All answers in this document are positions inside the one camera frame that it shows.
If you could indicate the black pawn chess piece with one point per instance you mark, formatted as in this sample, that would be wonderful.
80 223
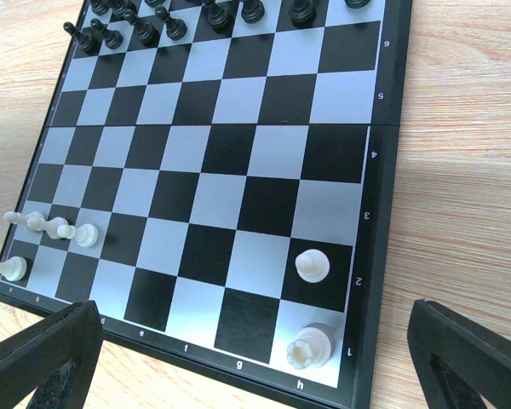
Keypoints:
85 40
356 4
113 38
144 34
176 29

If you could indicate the black and silver chessboard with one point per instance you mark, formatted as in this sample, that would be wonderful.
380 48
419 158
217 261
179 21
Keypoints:
208 164

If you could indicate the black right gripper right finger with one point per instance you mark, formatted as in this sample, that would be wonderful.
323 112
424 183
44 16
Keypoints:
459 363

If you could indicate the white rook chess piece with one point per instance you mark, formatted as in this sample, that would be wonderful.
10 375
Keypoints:
312 347

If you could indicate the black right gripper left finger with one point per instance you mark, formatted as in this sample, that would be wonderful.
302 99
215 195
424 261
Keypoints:
53 360

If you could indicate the white pawn chess piece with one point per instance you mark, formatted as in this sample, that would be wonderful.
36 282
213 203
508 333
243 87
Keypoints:
312 265

